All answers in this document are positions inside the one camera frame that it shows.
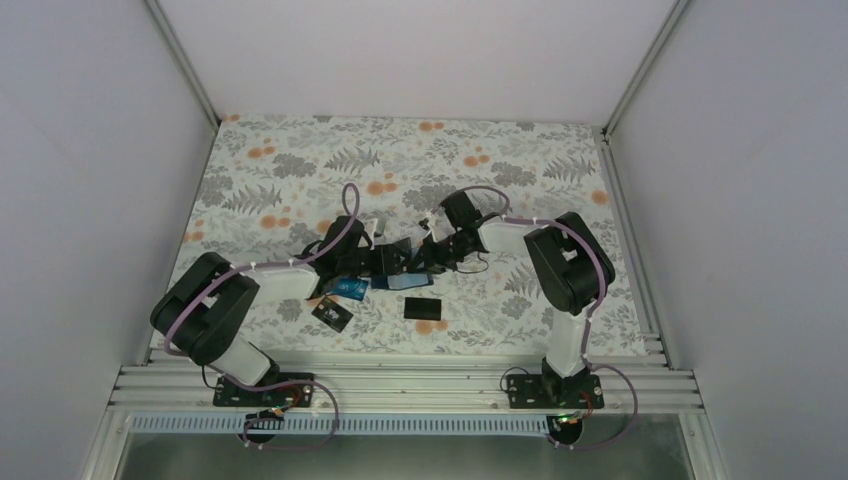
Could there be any blue credit card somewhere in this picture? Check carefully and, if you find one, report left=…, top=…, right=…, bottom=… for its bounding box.
left=328, top=278, right=369, bottom=302

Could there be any perforated cable duct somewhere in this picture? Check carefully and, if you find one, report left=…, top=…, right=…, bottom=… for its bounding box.
left=128, top=412, right=548, bottom=437

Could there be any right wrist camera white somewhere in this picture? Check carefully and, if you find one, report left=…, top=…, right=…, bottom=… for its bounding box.
left=419, top=217, right=439, bottom=242

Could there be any aluminium rail frame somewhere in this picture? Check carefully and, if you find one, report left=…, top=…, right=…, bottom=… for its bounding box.
left=83, top=340, right=726, bottom=479

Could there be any blue card holder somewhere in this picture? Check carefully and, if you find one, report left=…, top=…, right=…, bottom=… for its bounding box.
left=369, top=273, right=434, bottom=291

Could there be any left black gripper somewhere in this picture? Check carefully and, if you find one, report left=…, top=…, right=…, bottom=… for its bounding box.
left=337, top=243, right=409, bottom=277

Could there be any black card with chip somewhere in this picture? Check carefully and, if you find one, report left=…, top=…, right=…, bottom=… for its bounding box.
left=311, top=296, right=354, bottom=333

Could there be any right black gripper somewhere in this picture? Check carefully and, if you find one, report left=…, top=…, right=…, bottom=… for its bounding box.
left=408, top=229, right=475, bottom=274

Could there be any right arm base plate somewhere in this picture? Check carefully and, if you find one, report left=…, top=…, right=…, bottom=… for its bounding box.
left=505, top=374, right=605, bottom=410

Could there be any plain black card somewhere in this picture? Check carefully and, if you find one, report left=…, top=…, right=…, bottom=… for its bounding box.
left=403, top=297, right=442, bottom=322

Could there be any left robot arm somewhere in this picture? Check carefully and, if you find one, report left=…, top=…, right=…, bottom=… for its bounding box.
left=150, top=216, right=413, bottom=405

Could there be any floral table mat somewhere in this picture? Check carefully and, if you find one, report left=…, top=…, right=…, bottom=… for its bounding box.
left=174, top=115, right=646, bottom=356

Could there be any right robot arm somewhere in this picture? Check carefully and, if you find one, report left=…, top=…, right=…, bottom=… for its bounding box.
left=406, top=187, right=616, bottom=407

